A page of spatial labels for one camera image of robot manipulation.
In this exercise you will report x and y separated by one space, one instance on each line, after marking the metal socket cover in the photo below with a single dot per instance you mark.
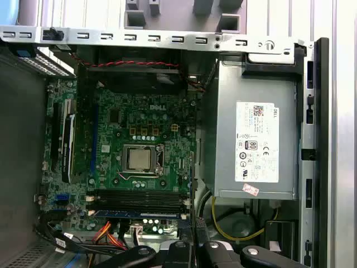
124 159

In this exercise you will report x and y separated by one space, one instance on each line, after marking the silver CPU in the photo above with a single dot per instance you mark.
138 159

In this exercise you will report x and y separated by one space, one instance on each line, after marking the grey parts rack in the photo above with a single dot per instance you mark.
173 22

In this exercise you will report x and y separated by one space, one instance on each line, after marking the black PC case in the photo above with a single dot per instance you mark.
156 29

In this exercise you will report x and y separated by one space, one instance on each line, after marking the black expansion slot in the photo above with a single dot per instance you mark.
55 139

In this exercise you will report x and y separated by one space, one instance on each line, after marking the green motherboard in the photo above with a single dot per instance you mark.
125 111

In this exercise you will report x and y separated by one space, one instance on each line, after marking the RAM slot with black clips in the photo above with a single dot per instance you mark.
139 205
139 192

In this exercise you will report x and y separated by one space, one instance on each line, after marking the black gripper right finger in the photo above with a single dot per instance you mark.
213 257

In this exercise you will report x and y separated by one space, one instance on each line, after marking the metal locking lever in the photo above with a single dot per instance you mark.
163 159

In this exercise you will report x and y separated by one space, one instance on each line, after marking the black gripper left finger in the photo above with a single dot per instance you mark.
178 257

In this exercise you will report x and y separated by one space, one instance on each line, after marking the blue expansion slot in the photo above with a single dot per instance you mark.
94 139

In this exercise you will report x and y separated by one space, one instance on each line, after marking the grey power supply unit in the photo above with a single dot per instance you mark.
223 125

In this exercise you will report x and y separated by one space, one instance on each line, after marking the blue SATA port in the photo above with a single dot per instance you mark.
62 198

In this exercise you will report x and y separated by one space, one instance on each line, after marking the black graphics card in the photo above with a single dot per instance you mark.
68 148

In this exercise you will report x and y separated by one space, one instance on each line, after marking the black CPU socket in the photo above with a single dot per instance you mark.
159 167

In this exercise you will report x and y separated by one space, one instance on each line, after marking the RAM slot with white clips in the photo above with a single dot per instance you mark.
90 213
139 198

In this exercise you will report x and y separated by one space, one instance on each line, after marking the black cooling fan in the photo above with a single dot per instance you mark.
134 81

